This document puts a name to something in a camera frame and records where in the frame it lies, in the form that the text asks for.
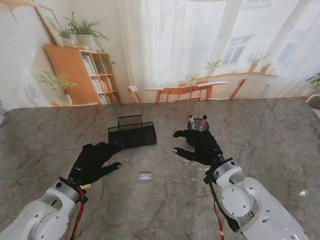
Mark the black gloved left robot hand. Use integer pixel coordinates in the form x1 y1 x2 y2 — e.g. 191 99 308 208
68 141 125 186

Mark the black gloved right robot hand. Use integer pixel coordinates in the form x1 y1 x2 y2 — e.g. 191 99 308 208
172 129 224 166

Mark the black mesh pen cup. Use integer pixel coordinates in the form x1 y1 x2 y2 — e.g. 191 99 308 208
186 118 210 147

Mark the pink marker with black cap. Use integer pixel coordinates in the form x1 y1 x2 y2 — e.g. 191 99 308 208
199 114 208 132

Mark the black mesh desk organizer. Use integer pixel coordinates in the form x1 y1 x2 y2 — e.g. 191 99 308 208
107 114 158 152

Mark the teal binder clip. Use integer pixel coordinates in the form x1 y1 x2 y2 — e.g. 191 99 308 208
104 161 118 176

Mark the printed room scene backdrop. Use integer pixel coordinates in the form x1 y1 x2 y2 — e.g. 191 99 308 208
0 0 320 110

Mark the red and black power cable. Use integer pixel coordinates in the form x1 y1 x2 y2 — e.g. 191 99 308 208
208 174 226 240
69 186 87 240

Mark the black usb cable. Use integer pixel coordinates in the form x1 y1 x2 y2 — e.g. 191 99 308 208
209 183 245 235

